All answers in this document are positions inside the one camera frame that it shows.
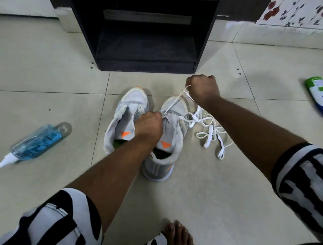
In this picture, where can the person's left forearm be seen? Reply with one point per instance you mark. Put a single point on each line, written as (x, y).
(111, 176)

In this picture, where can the black open shelf box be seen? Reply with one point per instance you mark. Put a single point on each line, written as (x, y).
(149, 50)

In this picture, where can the green blue white bottle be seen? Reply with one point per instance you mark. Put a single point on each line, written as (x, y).
(316, 89)

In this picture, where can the person's left hand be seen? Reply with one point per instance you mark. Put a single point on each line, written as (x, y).
(150, 127)

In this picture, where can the person's right forearm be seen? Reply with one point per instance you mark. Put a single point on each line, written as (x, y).
(252, 133)

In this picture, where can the person's right foot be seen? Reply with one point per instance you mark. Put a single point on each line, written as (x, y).
(178, 234)

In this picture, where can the person's right hand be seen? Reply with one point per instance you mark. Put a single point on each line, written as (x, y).
(204, 88)

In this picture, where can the zebra striped garment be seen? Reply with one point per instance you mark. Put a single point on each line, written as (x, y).
(63, 219)

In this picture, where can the grey sneaker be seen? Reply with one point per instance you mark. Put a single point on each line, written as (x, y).
(133, 97)
(161, 169)

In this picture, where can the blue transparent bottle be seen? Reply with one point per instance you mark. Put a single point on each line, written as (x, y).
(37, 144)

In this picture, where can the white shoelace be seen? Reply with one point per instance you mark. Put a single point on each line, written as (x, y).
(208, 140)
(198, 114)

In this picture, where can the white floral patterned sheet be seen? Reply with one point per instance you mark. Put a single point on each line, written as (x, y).
(295, 12)

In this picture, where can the dark brown wooden cabinet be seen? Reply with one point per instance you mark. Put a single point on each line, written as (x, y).
(242, 8)

